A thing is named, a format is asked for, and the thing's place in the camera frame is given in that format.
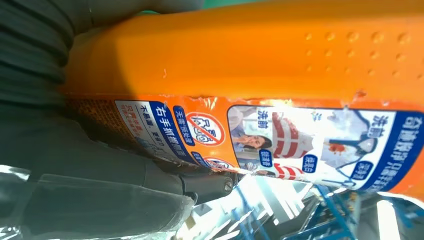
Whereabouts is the clear plastic film wrap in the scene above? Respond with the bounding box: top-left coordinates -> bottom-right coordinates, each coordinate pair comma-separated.
0,163 -> 196,240

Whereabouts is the blue metal shelf rack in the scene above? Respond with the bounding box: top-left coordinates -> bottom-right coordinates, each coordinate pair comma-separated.
228,183 -> 424,240

